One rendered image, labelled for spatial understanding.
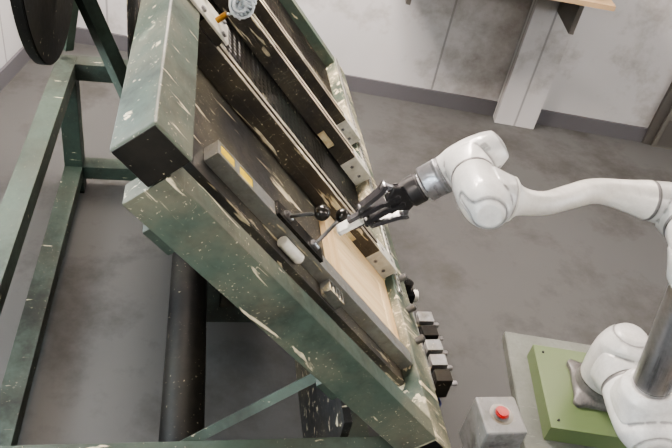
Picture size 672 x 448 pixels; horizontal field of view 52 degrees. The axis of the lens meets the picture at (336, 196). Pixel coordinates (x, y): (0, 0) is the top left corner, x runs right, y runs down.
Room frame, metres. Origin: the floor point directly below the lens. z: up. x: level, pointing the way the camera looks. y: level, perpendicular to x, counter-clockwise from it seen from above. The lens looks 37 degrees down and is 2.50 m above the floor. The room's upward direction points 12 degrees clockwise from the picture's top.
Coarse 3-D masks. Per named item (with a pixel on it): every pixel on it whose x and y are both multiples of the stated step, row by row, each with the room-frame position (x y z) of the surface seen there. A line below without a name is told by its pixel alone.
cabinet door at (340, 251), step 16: (320, 224) 1.56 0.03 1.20; (336, 240) 1.55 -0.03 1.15; (336, 256) 1.46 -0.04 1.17; (352, 256) 1.59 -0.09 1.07; (352, 272) 1.49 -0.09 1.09; (368, 272) 1.62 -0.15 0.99; (368, 288) 1.52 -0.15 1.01; (384, 288) 1.65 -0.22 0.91; (368, 304) 1.43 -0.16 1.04; (384, 304) 1.55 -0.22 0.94; (384, 320) 1.46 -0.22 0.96
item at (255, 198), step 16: (208, 160) 1.20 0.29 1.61; (224, 160) 1.20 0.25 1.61; (224, 176) 1.21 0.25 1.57; (240, 176) 1.21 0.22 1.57; (240, 192) 1.21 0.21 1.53; (256, 192) 1.23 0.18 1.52; (256, 208) 1.23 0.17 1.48; (272, 208) 1.25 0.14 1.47; (272, 224) 1.24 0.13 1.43; (304, 256) 1.26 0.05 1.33; (320, 272) 1.27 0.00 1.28; (336, 272) 1.32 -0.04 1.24; (352, 288) 1.35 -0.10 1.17; (352, 304) 1.30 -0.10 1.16; (368, 320) 1.31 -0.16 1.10; (384, 336) 1.33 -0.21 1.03; (400, 352) 1.34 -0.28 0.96; (400, 368) 1.35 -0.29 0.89
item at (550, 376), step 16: (544, 352) 1.60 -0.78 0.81; (560, 352) 1.62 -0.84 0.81; (576, 352) 1.63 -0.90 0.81; (544, 368) 1.53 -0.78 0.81; (560, 368) 1.55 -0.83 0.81; (544, 384) 1.47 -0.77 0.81; (560, 384) 1.48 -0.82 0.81; (544, 400) 1.41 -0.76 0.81; (560, 400) 1.41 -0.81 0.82; (544, 416) 1.36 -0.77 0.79; (560, 416) 1.35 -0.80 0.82; (576, 416) 1.37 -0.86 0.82; (592, 416) 1.38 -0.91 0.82; (608, 416) 1.39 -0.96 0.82; (544, 432) 1.32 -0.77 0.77; (560, 432) 1.31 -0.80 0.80; (576, 432) 1.31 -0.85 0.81; (592, 432) 1.32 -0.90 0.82; (608, 432) 1.33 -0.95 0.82
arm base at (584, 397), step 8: (568, 360) 1.57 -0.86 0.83; (568, 368) 1.55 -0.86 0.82; (576, 368) 1.54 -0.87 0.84; (576, 376) 1.50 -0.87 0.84; (576, 384) 1.47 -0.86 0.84; (584, 384) 1.45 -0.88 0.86; (576, 392) 1.45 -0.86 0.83; (584, 392) 1.44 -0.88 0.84; (592, 392) 1.43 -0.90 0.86; (576, 400) 1.41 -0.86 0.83; (584, 400) 1.42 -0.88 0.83; (592, 400) 1.42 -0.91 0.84; (600, 400) 1.42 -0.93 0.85; (592, 408) 1.41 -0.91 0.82; (600, 408) 1.41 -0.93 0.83
